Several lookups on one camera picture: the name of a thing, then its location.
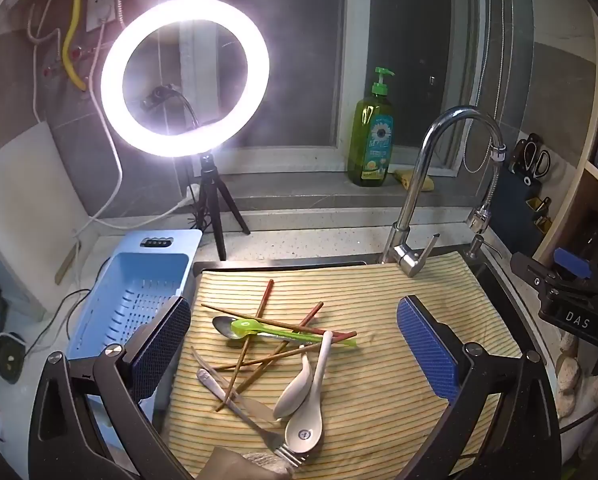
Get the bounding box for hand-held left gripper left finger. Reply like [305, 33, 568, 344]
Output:
[28, 296, 192, 480]

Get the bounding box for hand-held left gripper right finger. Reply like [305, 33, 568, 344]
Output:
[396, 295, 562, 480]

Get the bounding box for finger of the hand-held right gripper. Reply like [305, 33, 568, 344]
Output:
[510, 252, 598, 343]
[553, 247, 592, 281]

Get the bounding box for metal spoon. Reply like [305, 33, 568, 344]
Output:
[211, 316, 322, 349]

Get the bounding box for red-tipped wooden chopstick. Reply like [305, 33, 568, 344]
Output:
[235, 302, 326, 393]
[213, 342, 330, 372]
[217, 280, 275, 411]
[201, 303, 358, 337]

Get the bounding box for blue plastic drainer basket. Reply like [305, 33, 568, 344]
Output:
[65, 230, 203, 433]

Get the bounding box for green plastic spoon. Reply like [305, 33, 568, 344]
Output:
[230, 319, 358, 348]

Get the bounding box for white ceramic spoon blue emblem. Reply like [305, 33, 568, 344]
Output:
[284, 330, 334, 458]

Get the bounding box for plain white ceramic spoon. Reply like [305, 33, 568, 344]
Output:
[272, 352, 314, 421]

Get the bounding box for metal fork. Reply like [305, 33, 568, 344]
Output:
[196, 367, 310, 467]

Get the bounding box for person's right hand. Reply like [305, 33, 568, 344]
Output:
[556, 332, 598, 418]

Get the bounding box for wooden shelf unit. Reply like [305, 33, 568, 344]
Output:
[531, 7, 598, 281]

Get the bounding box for yellow striped cloth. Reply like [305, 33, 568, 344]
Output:
[161, 251, 522, 478]

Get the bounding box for dark knife rack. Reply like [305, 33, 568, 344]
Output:
[494, 132, 554, 256]

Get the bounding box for metal sink knob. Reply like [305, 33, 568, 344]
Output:
[466, 234, 500, 261]

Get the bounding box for wooden stick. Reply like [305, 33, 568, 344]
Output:
[54, 237, 82, 286]

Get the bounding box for chrome kitchen faucet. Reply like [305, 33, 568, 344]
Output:
[377, 105, 507, 279]

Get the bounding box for yellow sponge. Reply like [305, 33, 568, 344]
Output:
[394, 169, 436, 192]

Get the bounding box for black tripod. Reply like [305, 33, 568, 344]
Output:
[191, 152, 252, 262]

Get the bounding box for white cutting board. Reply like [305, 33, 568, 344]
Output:
[0, 121, 124, 321]

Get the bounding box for green dish soap bottle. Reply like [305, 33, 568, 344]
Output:
[347, 66, 396, 187]

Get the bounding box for black cable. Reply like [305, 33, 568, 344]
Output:
[22, 287, 97, 358]

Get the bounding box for black-handled scissors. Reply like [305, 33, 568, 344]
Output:
[524, 141, 550, 178]

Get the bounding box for white power cable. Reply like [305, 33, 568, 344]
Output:
[73, 19, 201, 235]

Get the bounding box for white water hose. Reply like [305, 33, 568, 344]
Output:
[26, 0, 62, 126]

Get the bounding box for yellow gas hose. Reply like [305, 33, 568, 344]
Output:
[62, 0, 87, 91]

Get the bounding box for white ring light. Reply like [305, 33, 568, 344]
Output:
[100, 0, 271, 158]

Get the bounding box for white wall socket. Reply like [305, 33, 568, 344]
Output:
[86, 0, 117, 28]

